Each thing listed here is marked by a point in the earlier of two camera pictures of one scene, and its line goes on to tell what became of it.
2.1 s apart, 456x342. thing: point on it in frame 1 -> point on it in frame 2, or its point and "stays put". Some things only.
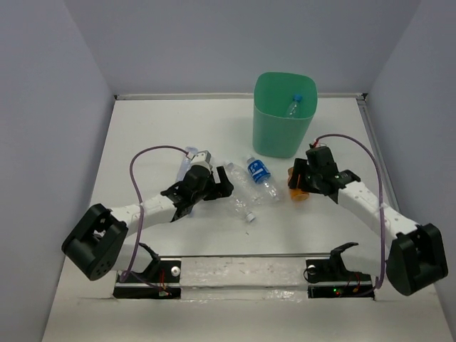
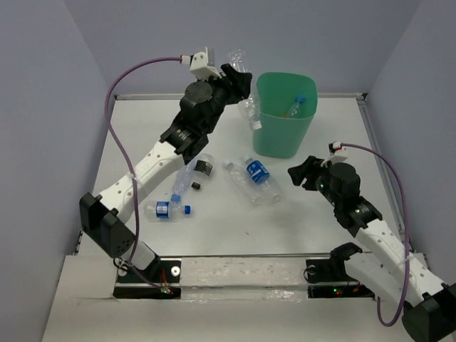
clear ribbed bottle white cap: x=241 y=208 -> x=246 y=107
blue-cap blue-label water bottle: x=297 y=98 stays put
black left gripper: x=218 y=190 -> x=238 y=88
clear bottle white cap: x=243 y=185 stays put
